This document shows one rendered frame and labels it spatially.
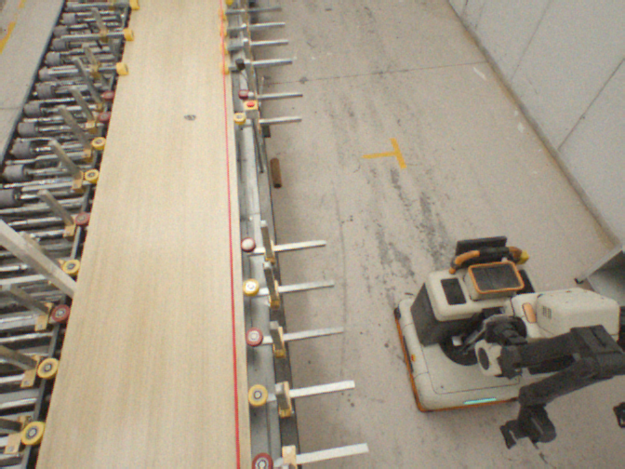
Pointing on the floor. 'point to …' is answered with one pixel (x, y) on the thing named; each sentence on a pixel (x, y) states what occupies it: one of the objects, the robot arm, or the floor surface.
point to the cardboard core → (276, 173)
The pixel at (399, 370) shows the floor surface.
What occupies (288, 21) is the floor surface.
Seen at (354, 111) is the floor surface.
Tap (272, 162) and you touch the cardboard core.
